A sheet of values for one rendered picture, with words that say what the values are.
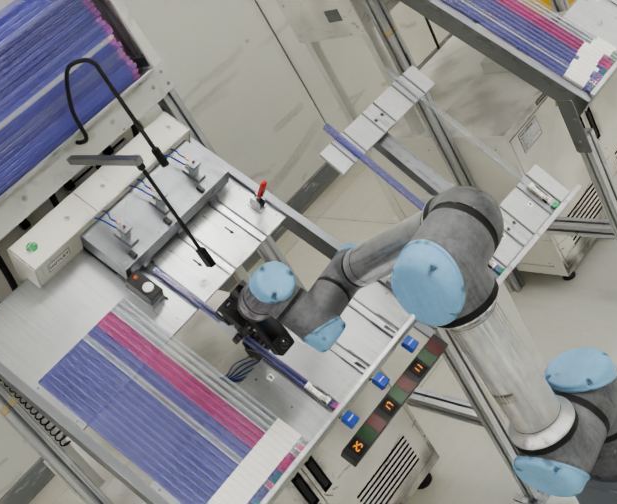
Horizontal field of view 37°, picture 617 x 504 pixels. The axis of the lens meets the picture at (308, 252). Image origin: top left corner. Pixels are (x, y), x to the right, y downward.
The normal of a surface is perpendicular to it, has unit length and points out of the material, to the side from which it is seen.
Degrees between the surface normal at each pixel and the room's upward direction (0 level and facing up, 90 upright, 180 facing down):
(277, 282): 57
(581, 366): 7
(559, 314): 0
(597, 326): 0
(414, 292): 82
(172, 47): 90
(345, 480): 90
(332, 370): 43
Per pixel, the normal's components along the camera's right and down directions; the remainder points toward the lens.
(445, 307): -0.61, 0.57
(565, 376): -0.40, -0.83
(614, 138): 0.64, 0.08
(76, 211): 0.08, -0.49
